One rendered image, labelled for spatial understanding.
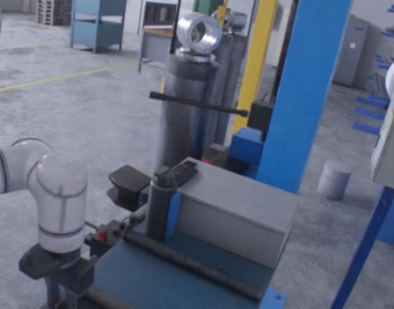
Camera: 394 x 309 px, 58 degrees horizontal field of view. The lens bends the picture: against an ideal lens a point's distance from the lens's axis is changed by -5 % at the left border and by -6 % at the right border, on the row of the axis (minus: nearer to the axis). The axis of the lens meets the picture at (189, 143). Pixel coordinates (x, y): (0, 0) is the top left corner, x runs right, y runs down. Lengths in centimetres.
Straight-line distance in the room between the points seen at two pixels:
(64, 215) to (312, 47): 95
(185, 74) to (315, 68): 48
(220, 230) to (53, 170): 58
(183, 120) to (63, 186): 92
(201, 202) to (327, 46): 65
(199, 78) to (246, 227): 65
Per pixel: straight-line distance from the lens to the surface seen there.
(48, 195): 65
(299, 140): 135
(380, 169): 155
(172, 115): 150
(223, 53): 283
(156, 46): 762
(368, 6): 1201
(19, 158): 73
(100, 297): 87
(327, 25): 129
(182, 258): 99
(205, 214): 107
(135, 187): 144
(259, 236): 104
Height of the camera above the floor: 172
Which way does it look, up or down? 22 degrees down
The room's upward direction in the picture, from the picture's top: 10 degrees clockwise
